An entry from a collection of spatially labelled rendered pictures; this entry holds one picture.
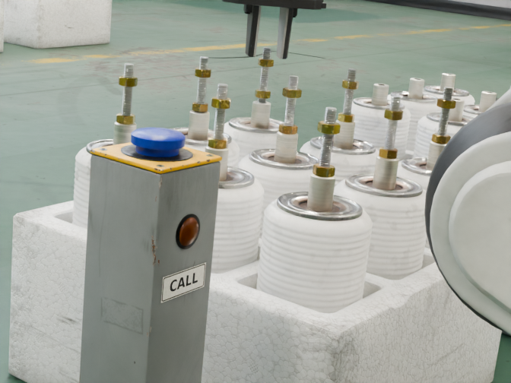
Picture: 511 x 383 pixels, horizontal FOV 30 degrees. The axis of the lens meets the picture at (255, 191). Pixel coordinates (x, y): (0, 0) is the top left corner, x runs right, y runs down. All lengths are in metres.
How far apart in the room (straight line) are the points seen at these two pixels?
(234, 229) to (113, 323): 0.19
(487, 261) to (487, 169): 0.05
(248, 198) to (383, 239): 0.13
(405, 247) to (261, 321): 0.18
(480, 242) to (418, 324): 0.37
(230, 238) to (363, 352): 0.16
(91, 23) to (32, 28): 0.28
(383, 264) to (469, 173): 0.38
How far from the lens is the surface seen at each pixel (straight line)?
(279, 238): 0.81
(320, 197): 0.83
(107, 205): 0.71
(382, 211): 0.90
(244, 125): 1.14
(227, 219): 0.87
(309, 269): 0.81
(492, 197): 0.54
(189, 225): 0.70
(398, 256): 0.92
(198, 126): 1.05
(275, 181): 0.96
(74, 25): 3.58
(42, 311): 0.99
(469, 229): 0.54
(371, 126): 1.37
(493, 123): 0.56
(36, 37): 3.46
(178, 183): 0.68
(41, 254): 0.98
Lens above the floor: 0.48
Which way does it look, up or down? 15 degrees down
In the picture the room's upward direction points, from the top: 6 degrees clockwise
